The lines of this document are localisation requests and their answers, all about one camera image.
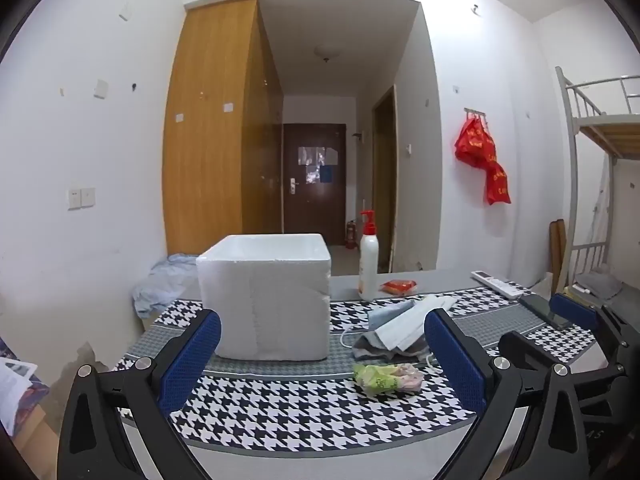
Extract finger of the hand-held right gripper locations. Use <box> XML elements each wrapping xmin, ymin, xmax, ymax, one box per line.
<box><xmin>550</xmin><ymin>292</ymin><xmax>632</xmax><ymax>377</ymax></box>
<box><xmin>499</xmin><ymin>330</ymin><xmax>627</xmax><ymax>387</ymax></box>

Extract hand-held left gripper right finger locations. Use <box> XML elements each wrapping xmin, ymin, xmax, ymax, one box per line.
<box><xmin>424</xmin><ymin>308</ymin><xmax>608</xmax><ymax>480</ymax></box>

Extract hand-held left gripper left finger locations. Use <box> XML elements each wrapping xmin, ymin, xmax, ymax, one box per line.
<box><xmin>56</xmin><ymin>308</ymin><xmax>222</xmax><ymax>480</ymax></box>

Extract pink sock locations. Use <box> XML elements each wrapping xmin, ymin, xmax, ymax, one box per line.
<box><xmin>395</xmin><ymin>365</ymin><xmax>423</xmax><ymax>392</ymax></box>

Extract green wrapper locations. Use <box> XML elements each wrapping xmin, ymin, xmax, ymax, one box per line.
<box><xmin>352</xmin><ymin>362</ymin><xmax>401</xmax><ymax>396</ymax></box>

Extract white foam box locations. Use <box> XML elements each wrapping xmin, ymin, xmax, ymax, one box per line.
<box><xmin>196</xmin><ymin>233</ymin><xmax>332</xmax><ymax>361</ymax></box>

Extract grey cloth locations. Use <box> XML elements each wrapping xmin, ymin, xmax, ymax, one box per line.
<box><xmin>352</xmin><ymin>329</ymin><xmax>431</xmax><ymax>361</ymax></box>

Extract black smartphone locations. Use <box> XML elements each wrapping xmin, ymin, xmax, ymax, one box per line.
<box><xmin>517</xmin><ymin>294</ymin><xmax>576</xmax><ymax>331</ymax></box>

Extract grey bedding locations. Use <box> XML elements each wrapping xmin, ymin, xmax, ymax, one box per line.
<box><xmin>575</xmin><ymin>270</ymin><xmax>626</xmax><ymax>301</ymax></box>

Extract wooden boards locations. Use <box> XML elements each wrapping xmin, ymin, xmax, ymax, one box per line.
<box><xmin>549</xmin><ymin>219</ymin><xmax>567</xmax><ymax>281</ymax></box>

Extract white remote control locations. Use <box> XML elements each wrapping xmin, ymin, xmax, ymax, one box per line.
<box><xmin>471</xmin><ymin>270</ymin><xmax>535</xmax><ymax>301</ymax></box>

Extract light blue cloth pile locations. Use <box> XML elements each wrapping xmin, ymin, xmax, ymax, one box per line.
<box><xmin>132</xmin><ymin>254</ymin><xmax>201</xmax><ymax>316</ymax></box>

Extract red snack packet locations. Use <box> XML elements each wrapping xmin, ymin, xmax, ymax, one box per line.
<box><xmin>380</xmin><ymin>280</ymin><xmax>418</xmax><ymax>297</ymax></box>

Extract houndstooth tablecloth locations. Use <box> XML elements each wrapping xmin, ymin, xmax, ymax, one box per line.
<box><xmin>107</xmin><ymin>270</ymin><xmax>626</xmax><ymax>453</ymax></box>

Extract white pump lotion bottle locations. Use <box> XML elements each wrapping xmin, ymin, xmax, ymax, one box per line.
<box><xmin>357</xmin><ymin>208</ymin><xmax>381</xmax><ymax>302</ymax></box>

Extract metal bunk bed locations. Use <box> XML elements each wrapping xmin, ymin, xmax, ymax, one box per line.
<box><xmin>555</xmin><ymin>65</ymin><xmax>640</xmax><ymax>301</ymax></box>

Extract red plastic bag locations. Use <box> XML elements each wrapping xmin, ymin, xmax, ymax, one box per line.
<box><xmin>454</xmin><ymin>115</ymin><xmax>512</xmax><ymax>206</ymax></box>

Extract brown entrance door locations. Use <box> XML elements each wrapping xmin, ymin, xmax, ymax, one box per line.
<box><xmin>282</xmin><ymin>122</ymin><xmax>347</xmax><ymax>247</ymax></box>

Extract wooden side door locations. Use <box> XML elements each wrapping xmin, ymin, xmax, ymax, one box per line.
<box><xmin>372</xmin><ymin>85</ymin><xmax>398</xmax><ymax>271</ymax></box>

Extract wooden wardrobe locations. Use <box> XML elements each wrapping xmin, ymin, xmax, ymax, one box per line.
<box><xmin>162</xmin><ymin>0</ymin><xmax>284</xmax><ymax>256</ymax></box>

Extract white paper notice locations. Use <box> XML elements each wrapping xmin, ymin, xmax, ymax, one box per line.
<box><xmin>298</xmin><ymin>146</ymin><xmax>341</xmax><ymax>166</ymax></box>

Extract white wall socket panel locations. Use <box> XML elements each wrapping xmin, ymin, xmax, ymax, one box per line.
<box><xmin>67</xmin><ymin>187</ymin><xmax>96</xmax><ymax>210</ymax></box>

